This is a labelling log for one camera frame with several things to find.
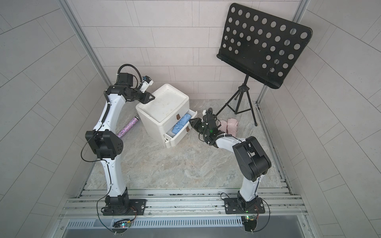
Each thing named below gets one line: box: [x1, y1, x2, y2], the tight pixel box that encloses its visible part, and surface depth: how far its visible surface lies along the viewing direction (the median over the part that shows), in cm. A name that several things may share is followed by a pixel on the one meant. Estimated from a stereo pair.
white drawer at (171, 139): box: [163, 109, 198, 149], surface depth 88 cm
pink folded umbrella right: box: [226, 118, 239, 138], surface depth 101 cm
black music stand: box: [214, 2, 314, 127], surface depth 67 cm
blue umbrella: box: [171, 113, 192, 135], surface depth 91 cm
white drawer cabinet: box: [135, 83, 198, 149], surface depth 86 cm
